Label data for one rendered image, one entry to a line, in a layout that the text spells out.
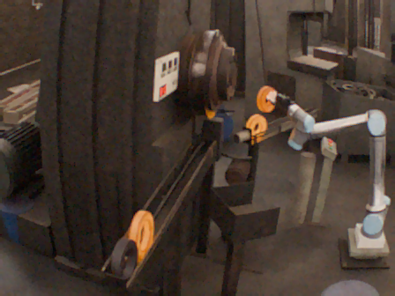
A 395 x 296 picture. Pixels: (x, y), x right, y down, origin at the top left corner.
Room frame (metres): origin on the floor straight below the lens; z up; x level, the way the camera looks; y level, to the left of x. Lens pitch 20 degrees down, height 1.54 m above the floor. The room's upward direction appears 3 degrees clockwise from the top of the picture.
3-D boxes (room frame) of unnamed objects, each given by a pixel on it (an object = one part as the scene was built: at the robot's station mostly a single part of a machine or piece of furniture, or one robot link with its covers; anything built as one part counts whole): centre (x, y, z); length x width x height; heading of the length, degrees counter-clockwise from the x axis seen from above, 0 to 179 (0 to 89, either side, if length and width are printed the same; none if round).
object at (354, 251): (2.18, -1.21, 0.10); 0.32 x 0.32 x 0.04; 80
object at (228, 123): (4.51, -0.17, 0.17); 0.57 x 0.31 x 0.34; 6
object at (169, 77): (1.92, 0.15, 1.15); 0.26 x 0.02 x 0.18; 166
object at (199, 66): (2.23, -0.04, 1.11); 0.47 x 0.06 x 0.47; 166
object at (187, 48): (2.25, 0.04, 1.12); 0.47 x 0.10 x 0.47; 166
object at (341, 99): (4.30, -1.87, 0.39); 1.03 x 0.83 x 0.77; 91
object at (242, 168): (2.51, -0.25, 0.27); 0.22 x 0.13 x 0.53; 166
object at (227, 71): (2.20, -0.13, 1.11); 0.28 x 0.06 x 0.28; 166
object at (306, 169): (2.71, -0.75, 0.26); 0.12 x 0.12 x 0.52
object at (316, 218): (2.71, -0.91, 0.31); 0.24 x 0.16 x 0.62; 166
